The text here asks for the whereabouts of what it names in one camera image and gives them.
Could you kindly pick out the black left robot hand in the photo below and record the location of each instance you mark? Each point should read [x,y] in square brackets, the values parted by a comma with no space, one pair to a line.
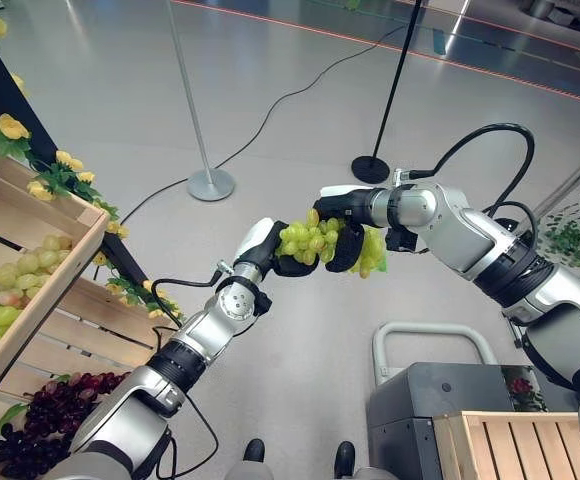
[255,240]

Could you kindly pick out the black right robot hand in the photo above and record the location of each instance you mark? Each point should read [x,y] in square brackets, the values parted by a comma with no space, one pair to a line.
[352,202]

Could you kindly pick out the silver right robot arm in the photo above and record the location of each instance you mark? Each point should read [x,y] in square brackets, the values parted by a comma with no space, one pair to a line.
[470,235]

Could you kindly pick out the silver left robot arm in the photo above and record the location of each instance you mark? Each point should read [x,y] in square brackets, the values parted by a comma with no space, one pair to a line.
[205,332]

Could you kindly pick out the black pole stand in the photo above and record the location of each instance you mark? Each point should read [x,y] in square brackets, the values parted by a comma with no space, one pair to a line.
[370,168]

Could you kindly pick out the silver pole stand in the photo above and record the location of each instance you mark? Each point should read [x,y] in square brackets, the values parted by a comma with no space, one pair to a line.
[210,185]

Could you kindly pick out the wooden crate with purple grapes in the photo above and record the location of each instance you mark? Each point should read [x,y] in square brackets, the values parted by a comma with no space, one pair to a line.
[95,330]

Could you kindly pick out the yellow flower garland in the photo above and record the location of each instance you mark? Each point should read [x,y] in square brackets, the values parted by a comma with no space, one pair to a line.
[60,175]

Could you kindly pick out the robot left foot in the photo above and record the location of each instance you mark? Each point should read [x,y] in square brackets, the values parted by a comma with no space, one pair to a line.
[255,450]

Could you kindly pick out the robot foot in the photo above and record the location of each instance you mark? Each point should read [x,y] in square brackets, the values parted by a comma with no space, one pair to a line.
[345,457]
[255,450]

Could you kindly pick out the wooden crate with green grapes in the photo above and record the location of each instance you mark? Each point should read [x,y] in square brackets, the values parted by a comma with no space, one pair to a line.
[45,295]

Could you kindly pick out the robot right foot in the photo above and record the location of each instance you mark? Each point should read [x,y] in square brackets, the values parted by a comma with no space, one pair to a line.
[345,457]

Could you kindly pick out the fruit picture panel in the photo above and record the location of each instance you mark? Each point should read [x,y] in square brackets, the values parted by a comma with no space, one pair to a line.
[522,387]

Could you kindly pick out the purple grape bunch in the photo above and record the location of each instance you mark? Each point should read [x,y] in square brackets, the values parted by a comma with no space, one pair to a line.
[55,415]

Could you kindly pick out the empty wooden slat crate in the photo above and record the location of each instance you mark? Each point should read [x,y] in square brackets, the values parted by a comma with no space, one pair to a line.
[515,447]

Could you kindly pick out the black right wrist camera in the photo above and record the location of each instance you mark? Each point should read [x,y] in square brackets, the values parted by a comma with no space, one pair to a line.
[401,240]

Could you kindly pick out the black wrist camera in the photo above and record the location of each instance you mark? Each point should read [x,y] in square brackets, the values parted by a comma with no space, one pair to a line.
[401,240]
[262,302]

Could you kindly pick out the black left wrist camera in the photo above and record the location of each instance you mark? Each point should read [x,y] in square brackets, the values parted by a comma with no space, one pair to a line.
[262,302]

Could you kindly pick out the black slanted post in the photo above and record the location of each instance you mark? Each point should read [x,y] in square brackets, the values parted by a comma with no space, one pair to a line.
[0,95]

